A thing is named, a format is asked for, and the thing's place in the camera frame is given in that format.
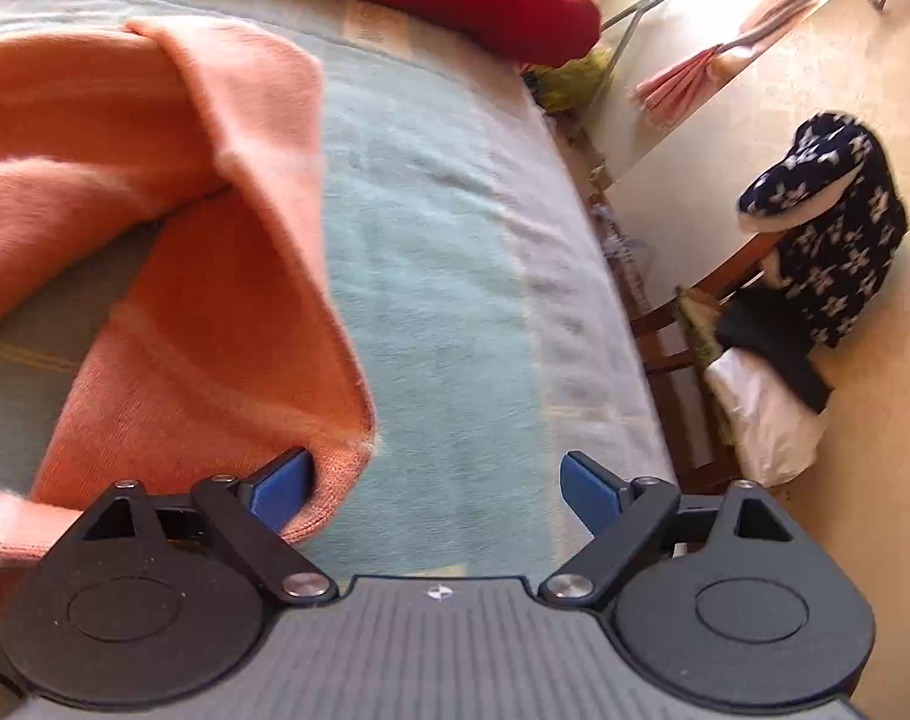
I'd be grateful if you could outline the yellow-green cloth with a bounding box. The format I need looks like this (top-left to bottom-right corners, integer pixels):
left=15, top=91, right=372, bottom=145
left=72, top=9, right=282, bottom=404
left=524, top=47, right=615, bottom=115

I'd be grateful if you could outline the black cloth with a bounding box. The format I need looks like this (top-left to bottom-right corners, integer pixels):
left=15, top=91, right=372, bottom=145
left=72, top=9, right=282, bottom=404
left=713, top=291, right=836, bottom=415

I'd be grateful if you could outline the blue-grey plaid blanket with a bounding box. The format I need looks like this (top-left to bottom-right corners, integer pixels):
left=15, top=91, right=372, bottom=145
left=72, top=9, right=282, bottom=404
left=0, top=0, right=682, bottom=601

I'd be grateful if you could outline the wooden chair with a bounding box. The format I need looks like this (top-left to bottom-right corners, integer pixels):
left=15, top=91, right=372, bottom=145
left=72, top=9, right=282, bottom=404
left=626, top=229, right=797, bottom=494

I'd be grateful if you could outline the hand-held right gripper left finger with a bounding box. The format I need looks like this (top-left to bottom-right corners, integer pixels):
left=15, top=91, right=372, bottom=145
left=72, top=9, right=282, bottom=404
left=72, top=446, right=340, bottom=605

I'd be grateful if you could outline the orange curtain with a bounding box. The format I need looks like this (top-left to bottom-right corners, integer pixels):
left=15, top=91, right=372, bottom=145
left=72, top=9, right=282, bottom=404
left=633, top=0, right=887, bottom=128

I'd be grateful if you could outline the black star-patterned backpack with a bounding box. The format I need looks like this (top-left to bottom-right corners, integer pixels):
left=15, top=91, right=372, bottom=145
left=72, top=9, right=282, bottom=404
left=737, top=111, right=910, bottom=350

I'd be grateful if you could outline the white plastic bag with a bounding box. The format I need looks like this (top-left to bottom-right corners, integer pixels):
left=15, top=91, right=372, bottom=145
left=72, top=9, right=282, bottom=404
left=704, top=351, right=829, bottom=487

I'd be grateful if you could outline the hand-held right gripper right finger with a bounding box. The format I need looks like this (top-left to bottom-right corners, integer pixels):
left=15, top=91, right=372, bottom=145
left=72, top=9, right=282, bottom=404
left=539, top=451, right=798, bottom=608

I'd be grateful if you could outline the pink knit sweater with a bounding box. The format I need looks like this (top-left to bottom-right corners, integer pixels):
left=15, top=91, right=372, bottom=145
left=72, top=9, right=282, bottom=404
left=0, top=15, right=382, bottom=620

